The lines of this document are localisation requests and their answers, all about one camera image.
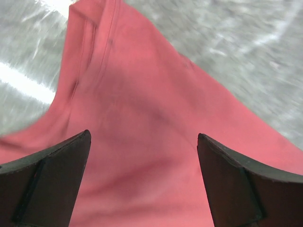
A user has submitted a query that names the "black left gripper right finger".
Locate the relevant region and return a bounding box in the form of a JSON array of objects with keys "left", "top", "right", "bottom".
[{"left": 197, "top": 134, "right": 303, "bottom": 227}]

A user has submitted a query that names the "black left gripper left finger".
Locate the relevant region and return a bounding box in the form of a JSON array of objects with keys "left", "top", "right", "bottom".
[{"left": 0, "top": 130, "right": 91, "bottom": 227}]

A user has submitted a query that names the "salmon pink t-shirt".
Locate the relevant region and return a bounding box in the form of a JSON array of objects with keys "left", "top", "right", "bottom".
[{"left": 0, "top": 0, "right": 303, "bottom": 227}]

